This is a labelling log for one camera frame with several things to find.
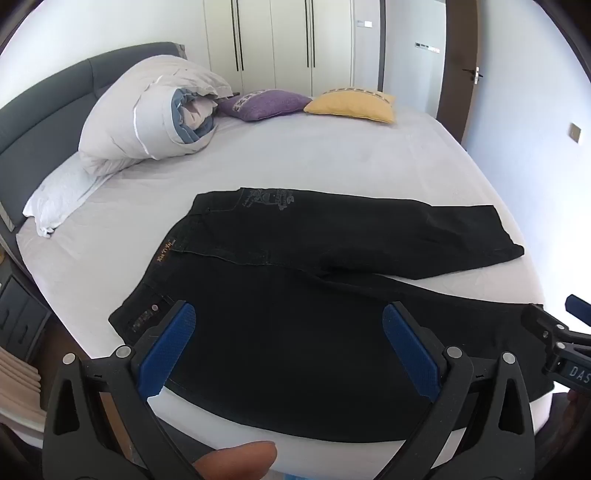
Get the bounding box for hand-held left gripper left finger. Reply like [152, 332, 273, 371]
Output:
[41, 300, 204, 480]

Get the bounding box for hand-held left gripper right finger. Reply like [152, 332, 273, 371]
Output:
[374, 301, 536, 480]

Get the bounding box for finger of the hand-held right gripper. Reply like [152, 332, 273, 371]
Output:
[564, 294, 591, 326]
[522, 302, 591, 352]

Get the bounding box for black pants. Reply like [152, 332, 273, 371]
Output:
[108, 187, 561, 444]

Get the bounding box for person's left hand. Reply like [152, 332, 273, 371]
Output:
[191, 440, 278, 480]

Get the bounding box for dark nightstand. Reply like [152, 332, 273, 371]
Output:
[0, 263, 51, 365]

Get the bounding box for beige ribbed object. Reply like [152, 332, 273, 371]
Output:
[0, 346, 47, 425]

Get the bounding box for white pillow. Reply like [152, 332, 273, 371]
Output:
[23, 152, 112, 238]

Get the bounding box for rolled white duvet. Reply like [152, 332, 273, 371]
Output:
[78, 55, 234, 178]

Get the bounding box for yellow cushion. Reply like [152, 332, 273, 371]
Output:
[304, 89, 397, 124]

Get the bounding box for purple cushion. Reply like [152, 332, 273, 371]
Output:
[217, 89, 312, 121]

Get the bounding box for grey padded headboard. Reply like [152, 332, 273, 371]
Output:
[0, 41, 188, 278]

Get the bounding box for brown door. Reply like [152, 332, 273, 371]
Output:
[436, 0, 485, 148]

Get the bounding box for white wardrobe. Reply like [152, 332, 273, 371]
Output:
[203, 0, 384, 95]

